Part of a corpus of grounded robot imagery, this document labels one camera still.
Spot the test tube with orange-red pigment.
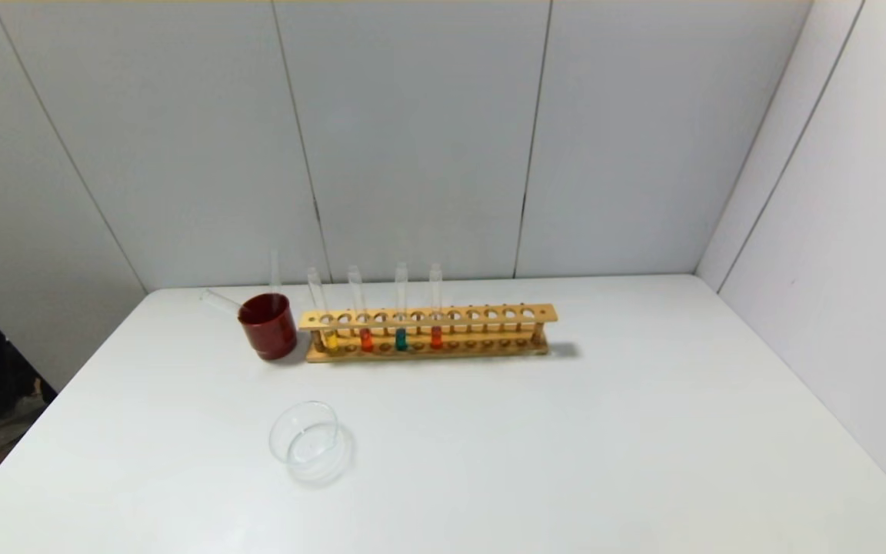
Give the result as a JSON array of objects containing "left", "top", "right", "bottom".
[{"left": 347, "top": 265, "right": 375, "bottom": 353}]

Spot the test tube with yellow pigment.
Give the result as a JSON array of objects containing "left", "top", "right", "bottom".
[{"left": 306, "top": 267, "right": 339, "bottom": 352}]

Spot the wooden test tube rack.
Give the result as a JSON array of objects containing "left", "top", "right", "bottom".
[{"left": 298, "top": 303, "right": 559, "bottom": 364}]

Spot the test tube with red pigment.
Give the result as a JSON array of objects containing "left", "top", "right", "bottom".
[{"left": 428, "top": 263, "right": 445, "bottom": 351}]

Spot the test tube with green pigment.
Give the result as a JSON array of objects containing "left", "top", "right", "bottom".
[{"left": 394, "top": 262, "right": 410, "bottom": 352}]

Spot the dark red cup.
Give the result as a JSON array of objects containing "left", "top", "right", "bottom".
[{"left": 238, "top": 293, "right": 298, "bottom": 362}]

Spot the clear glass dish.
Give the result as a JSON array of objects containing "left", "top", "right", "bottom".
[{"left": 268, "top": 400, "right": 354, "bottom": 486}]

